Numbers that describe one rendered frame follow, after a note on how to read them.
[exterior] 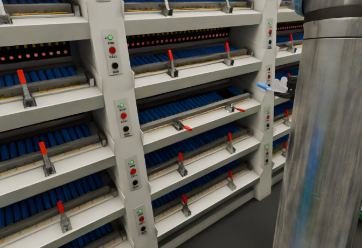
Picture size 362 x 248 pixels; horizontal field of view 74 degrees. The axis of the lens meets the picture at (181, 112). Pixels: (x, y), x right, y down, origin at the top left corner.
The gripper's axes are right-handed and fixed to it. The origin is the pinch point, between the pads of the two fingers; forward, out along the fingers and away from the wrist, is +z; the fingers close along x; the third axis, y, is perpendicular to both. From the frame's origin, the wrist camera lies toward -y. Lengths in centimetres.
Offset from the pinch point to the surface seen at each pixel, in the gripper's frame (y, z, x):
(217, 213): -60, 15, 17
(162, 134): -9.5, 13.5, 42.3
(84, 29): 27, 13, 62
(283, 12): 28.8, 12.3, -23.2
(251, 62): 9.7, 12.7, -3.3
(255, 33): 21.1, 16.1, -9.5
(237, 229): -64, 5, 14
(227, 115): -9.9, 12.1, 12.1
